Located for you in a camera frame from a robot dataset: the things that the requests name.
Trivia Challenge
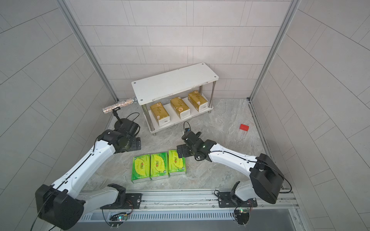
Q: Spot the green tissue pack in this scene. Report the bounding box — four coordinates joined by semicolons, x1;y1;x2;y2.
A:
131;155;150;183
168;150;187;176
150;153;169;180

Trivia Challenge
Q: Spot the gold tissue pack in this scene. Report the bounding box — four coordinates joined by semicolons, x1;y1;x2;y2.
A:
150;102;171;127
188;90;208;112
170;97;191;119

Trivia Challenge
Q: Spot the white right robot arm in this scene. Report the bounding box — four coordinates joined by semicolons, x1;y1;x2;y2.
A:
176;129;286;208

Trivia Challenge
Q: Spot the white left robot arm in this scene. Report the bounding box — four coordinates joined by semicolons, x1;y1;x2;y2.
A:
35;118;141;230

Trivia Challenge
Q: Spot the white two-tier shelf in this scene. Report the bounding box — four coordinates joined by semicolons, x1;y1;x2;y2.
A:
132;63;219;135

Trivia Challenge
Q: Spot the black microphone stand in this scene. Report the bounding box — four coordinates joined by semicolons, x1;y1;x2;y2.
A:
112;107;131;131

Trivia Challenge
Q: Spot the glittery microphone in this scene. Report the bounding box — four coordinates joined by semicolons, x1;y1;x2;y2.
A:
102;97;137;114

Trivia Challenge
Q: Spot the red small block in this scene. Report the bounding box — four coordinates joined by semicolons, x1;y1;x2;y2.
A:
240;124;250;131

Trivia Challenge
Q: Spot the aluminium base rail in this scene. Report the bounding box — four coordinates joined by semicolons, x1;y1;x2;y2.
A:
77;189;298;223

